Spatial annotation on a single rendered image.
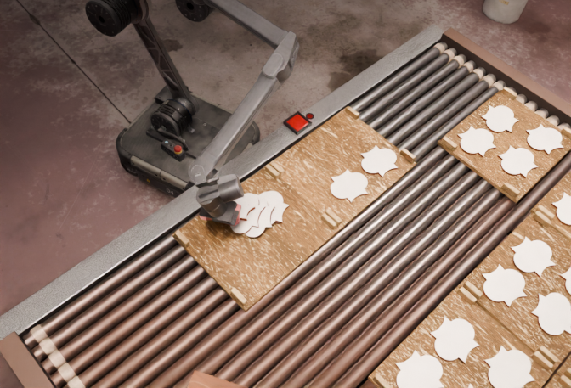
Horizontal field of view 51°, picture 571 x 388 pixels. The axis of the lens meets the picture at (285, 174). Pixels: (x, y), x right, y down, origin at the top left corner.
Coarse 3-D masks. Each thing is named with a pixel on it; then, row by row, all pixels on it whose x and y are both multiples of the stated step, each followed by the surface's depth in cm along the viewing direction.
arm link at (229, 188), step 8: (192, 168) 166; (200, 168) 166; (192, 176) 166; (200, 176) 165; (224, 176) 166; (232, 176) 166; (200, 184) 166; (208, 184) 168; (224, 184) 165; (232, 184) 165; (240, 184) 169; (224, 192) 164; (232, 192) 164; (240, 192) 165; (224, 200) 166
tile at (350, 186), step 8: (344, 176) 205; (352, 176) 205; (360, 176) 205; (336, 184) 203; (344, 184) 203; (352, 184) 203; (360, 184) 203; (336, 192) 201; (344, 192) 201; (352, 192) 201; (360, 192) 201; (352, 200) 199
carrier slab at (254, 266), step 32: (256, 192) 200; (288, 192) 201; (192, 224) 191; (288, 224) 193; (320, 224) 194; (192, 256) 185; (224, 256) 185; (256, 256) 186; (288, 256) 186; (224, 288) 179; (256, 288) 179
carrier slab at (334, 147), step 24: (336, 120) 221; (360, 120) 222; (312, 144) 214; (336, 144) 214; (360, 144) 215; (384, 144) 216; (288, 168) 207; (312, 168) 207; (336, 168) 208; (360, 168) 209; (408, 168) 210; (312, 192) 201; (384, 192) 204
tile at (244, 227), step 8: (248, 200) 192; (256, 200) 192; (256, 208) 191; (264, 208) 191; (248, 216) 190; (256, 216) 189; (240, 224) 189; (248, 224) 189; (256, 224) 188; (240, 232) 188
